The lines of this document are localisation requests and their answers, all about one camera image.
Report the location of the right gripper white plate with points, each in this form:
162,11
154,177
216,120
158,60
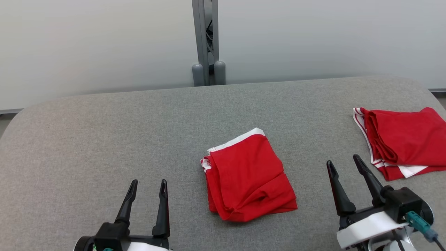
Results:
369,226

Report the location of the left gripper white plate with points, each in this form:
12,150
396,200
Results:
150,244

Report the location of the red jersey with lettering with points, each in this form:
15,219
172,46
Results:
407,136

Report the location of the red shorts with white stripe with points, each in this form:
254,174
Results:
247,174

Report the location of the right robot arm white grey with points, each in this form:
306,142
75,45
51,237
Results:
393,245

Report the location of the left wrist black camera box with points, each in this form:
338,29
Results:
113,237

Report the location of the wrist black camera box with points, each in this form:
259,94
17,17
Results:
406,202
113,237

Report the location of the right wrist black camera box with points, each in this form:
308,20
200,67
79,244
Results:
406,202

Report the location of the grey metal post with cylinders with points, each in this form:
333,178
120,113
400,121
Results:
204,38

